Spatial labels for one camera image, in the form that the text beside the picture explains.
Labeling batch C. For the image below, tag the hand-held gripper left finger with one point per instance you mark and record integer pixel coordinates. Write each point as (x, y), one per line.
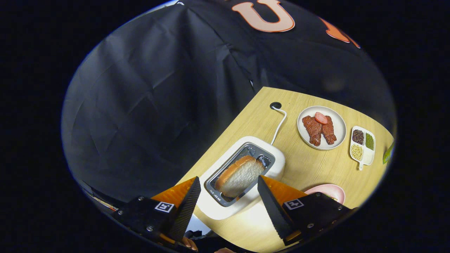
(186, 207)

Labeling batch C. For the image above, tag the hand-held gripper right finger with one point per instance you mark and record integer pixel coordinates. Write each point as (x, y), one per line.
(272, 207)

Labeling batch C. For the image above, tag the thick white bread slice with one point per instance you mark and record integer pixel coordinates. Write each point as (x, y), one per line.
(240, 177)

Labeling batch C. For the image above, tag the white toaster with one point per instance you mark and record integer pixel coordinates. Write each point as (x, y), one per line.
(277, 165)

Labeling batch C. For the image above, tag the pink round plate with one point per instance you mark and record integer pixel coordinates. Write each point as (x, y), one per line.
(328, 191)

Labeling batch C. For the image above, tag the red meat piece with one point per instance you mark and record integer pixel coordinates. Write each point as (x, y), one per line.
(313, 130)
(329, 131)

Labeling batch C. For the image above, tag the pile of yellow soybeans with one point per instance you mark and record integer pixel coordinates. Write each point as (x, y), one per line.
(357, 152)

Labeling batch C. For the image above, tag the pink sausage slice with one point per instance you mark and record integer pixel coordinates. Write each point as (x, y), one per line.
(321, 118)

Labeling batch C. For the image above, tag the grey round plate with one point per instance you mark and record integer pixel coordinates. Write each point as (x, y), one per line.
(339, 128)

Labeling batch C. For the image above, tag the white divided dish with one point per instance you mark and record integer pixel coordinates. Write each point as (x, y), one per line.
(367, 158)

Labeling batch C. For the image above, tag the black backdrop cloth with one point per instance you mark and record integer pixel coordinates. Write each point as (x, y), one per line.
(151, 105)

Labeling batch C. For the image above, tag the pile of dark beans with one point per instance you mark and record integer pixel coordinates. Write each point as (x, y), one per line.
(358, 137)

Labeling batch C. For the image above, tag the pile of green beans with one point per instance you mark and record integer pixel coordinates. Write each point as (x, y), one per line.
(369, 141)

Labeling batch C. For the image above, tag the green label metal bottle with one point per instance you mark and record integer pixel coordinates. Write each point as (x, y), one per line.
(388, 154)

